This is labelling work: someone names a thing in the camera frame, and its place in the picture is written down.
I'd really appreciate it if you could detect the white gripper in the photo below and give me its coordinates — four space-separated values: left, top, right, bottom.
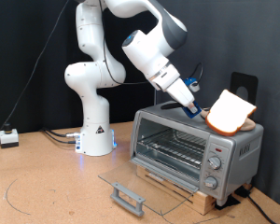
153 69 200 114

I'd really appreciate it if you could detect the white bread slice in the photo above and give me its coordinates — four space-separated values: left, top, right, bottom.
204 89 258 137

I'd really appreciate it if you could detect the silver oven knob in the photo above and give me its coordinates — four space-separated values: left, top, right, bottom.
203 175 219 190
207 155 223 171

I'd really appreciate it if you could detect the silver toaster oven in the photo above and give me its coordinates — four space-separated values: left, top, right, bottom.
129 102 265 207

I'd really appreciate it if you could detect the black metal bookend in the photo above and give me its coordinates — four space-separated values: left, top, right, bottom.
229 72 259 119

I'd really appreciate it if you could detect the round wooden cutting board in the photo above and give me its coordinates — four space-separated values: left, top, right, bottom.
199 108 257 132

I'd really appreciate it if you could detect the wooden slatted base block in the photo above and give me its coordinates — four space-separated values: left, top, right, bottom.
135 164 217 217

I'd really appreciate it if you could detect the black foam pad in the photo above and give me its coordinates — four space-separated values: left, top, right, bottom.
214 194 242 211
234 186 252 199

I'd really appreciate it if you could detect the emergency stop button box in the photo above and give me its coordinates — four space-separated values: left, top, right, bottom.
0 122 20 149

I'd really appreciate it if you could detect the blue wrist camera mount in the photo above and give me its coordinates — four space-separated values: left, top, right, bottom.
182 77 201 93

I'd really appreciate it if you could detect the wire oven rack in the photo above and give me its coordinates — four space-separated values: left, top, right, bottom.
138 128 208 169

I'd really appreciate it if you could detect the black oven power cable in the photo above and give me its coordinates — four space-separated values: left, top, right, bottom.
246 194 278 224

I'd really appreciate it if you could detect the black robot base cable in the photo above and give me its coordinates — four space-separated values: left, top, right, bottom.
41 126 81 138
42 130 78 145

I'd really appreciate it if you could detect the long hanging black cable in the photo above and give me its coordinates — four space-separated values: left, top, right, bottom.
0 0 71 146

